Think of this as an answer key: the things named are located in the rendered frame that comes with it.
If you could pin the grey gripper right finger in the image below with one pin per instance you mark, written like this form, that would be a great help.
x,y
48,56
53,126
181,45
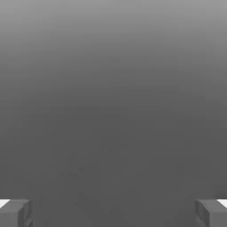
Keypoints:
x,y
212,213

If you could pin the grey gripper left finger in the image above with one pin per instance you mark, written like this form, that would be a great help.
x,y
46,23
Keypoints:
x,y
14,213

